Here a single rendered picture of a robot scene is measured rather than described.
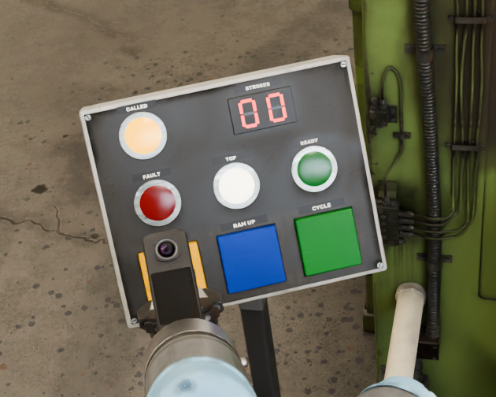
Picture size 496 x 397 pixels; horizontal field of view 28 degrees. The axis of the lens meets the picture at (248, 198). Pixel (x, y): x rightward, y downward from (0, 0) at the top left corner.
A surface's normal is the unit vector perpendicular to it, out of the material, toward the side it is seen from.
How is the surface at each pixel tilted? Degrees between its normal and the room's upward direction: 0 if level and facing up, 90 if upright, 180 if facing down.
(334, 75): 60
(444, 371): 90
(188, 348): 30
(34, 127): 0
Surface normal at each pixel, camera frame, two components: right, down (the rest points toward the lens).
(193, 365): -0.16, -0.96
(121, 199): 0.12, 0.14
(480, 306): -0.23, 0.64
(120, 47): -0.11, -0.76
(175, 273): 0.04, -0.35
